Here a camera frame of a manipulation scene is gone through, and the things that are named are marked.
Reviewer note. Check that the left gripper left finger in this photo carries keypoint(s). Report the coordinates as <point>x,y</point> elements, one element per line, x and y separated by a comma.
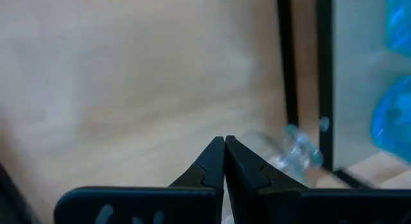
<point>144,204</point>

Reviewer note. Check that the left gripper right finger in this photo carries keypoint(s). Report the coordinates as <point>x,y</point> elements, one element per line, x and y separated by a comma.
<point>289,204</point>

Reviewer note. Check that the clear round glass vase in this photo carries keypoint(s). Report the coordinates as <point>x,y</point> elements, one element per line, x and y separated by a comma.
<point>295,153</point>

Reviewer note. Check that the teal embossed glass vase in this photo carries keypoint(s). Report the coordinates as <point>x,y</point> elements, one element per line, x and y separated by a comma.
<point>393,121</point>

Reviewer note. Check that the tall teal textured glass vase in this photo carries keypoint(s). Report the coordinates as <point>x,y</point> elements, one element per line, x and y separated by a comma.
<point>399,22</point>

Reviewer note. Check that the black-framed wooden shelf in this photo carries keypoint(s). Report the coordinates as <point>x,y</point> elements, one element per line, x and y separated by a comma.
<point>325,57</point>

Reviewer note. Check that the black aluminium table frame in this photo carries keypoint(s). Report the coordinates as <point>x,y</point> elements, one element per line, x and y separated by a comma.
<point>9,198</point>

